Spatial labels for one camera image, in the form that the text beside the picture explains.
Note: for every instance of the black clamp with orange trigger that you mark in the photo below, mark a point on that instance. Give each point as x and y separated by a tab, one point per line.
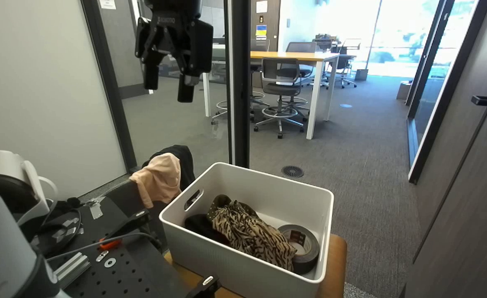
127	225

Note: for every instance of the black garment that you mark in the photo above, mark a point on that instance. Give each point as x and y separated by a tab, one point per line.
185	161

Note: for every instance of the white table with wooden top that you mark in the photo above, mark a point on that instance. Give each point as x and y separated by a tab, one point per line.
301	56

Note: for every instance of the aluminium bracket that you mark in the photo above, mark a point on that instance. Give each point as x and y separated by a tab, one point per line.
71	267

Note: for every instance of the silver washer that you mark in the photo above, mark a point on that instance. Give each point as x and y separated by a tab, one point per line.
110	262

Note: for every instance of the round floor vent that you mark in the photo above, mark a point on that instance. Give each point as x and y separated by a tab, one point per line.
292	171

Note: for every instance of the black cloth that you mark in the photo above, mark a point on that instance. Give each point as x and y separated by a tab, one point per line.
200	227

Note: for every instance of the leopard print cloth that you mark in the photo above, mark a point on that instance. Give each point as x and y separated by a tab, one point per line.
251	236

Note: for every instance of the peach cloth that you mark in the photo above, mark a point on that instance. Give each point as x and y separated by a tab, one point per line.
160	178

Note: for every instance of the white paper notice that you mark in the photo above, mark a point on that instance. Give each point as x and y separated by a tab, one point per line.
107	3
262	6

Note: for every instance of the cardboard box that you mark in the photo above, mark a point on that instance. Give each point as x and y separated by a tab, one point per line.
403	90

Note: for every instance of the group of office chairs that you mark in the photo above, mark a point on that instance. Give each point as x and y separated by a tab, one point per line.
282	89

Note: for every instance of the grey bin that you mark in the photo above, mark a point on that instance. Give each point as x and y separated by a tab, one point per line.
361	74

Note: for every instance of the white plastic box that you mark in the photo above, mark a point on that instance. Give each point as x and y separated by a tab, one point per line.
235	265

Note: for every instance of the grey chair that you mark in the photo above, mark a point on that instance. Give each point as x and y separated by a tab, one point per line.
123	198

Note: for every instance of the blue and yellow poster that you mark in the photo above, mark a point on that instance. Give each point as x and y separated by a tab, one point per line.
261	32

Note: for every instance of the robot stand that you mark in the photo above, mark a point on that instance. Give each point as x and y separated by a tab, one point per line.
131	273

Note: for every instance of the black door frame post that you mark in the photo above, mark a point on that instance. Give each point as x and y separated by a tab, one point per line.
239	82

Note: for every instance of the roll of grey duct tape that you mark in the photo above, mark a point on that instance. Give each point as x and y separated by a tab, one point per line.
307	248

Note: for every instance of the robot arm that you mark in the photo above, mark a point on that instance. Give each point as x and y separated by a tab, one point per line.
3	231

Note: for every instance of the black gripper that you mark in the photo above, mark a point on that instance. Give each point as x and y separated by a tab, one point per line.
173	10

